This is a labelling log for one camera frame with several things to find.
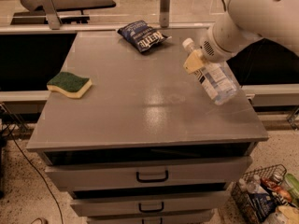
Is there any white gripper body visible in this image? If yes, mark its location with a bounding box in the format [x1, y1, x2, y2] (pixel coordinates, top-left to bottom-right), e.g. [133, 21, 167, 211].
[200, 21, 247, 63]

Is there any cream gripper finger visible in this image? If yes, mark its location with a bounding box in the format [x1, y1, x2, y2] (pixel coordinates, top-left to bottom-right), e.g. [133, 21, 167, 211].
[183, 49, 207, 74]

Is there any clear blue-label plastic bottle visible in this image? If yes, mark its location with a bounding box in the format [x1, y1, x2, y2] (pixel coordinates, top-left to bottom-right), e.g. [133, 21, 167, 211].
[182, 38, 238, 105]

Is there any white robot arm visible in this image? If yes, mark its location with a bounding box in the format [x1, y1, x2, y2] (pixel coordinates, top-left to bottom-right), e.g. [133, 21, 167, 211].
[182, 0, 299, 74]

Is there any water bottle in basket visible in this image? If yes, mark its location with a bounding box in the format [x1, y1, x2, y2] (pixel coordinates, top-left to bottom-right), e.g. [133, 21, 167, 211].
[246, 175, 277, 219]

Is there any green bottle in basket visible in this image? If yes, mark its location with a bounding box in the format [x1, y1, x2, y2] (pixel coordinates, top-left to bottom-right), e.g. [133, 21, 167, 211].
[282, 174, 299, 204]

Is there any blue chip bag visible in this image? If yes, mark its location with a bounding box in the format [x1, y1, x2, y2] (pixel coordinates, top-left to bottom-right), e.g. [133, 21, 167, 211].
[117, 20, 171, 53]

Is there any grey drawer cabinet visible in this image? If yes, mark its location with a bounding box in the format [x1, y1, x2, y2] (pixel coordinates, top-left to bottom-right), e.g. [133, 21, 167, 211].
[27, 29, 268, 224]

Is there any green yellow sponge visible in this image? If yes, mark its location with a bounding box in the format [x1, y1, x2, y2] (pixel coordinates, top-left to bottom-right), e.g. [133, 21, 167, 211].
[47, 72, 92, 99]

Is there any black office chair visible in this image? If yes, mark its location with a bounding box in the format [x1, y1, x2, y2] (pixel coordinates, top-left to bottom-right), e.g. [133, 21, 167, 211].
[11, 0, 116, 25]

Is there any red snack pack in basket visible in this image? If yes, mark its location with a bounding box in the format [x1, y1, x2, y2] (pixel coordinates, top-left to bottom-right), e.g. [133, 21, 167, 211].
[261, 177, 292, 203]

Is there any middle metal bracket post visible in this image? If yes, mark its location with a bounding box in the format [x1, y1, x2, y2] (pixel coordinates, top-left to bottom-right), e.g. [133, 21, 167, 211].
[159, 0, 170, 28]

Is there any metal bracket post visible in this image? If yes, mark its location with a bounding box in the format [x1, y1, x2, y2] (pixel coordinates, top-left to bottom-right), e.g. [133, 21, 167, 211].
[40, 0, 62, 30]
[159, 0, 170, 28]

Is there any top drawer black handle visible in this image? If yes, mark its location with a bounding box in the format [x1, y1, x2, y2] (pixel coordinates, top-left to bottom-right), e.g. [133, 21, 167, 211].
[135, 170, 169, 183]

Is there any drawer black handle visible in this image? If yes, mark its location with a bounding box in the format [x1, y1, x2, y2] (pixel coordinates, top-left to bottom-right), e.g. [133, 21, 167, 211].
[141, 217, 164, 224]
[135, 170, 169, 183]
[138, 202, 164, 213]

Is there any wire basket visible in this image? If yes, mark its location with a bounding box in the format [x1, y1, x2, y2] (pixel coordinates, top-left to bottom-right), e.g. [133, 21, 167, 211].
[231, 164, 287, 224]

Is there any middle drawer black handle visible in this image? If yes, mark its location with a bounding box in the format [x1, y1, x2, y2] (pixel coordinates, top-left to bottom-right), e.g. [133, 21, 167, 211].
[138, 202, 164, 213]

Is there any bottom drawer black handle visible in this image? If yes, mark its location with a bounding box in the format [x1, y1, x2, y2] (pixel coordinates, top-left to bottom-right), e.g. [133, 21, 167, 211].
[141, 217, 164, 224]

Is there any left metal bracket post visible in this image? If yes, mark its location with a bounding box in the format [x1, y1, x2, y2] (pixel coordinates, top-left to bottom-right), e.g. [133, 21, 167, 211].
[40, 0, 62, 30]

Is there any black floor cable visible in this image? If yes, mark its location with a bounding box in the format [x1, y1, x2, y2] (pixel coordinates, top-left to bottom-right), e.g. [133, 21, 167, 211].
[0, 103, 64, 224]

